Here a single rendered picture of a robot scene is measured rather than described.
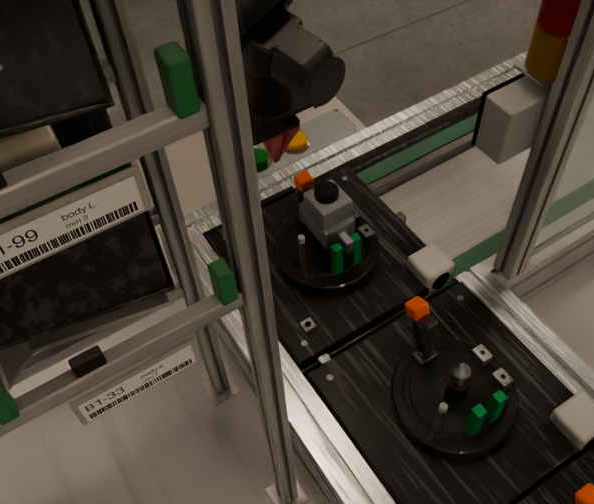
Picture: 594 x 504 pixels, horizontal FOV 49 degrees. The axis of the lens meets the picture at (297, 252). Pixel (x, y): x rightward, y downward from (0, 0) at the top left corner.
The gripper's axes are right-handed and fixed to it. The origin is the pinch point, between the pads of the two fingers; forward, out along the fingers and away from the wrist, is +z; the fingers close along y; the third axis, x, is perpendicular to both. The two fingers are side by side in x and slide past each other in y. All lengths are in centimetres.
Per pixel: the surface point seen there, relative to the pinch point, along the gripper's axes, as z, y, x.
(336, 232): 1.0, -0.3, -14.9
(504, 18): 106, 179, 111
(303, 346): 9.1, -10.0, -22.0
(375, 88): 106, 106, 106
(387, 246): 9.0, 7.8, -15.6
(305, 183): -1.3, -0.1, -7.7
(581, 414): 6.6, 9.7, -47.0
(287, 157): 10.2, 6.5, 7.7
